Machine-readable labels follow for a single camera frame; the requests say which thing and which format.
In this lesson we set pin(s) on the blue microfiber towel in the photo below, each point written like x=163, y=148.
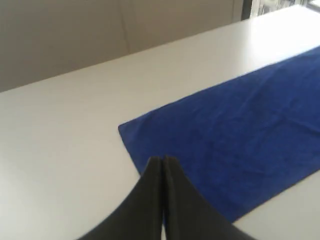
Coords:
x=243, y=141

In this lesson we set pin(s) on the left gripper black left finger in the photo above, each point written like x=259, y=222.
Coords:
x=140, y=215

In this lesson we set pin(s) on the black window frame post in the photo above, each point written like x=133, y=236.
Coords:
x=246, y=9

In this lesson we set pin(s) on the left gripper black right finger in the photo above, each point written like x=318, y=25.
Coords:
x=187, y=215

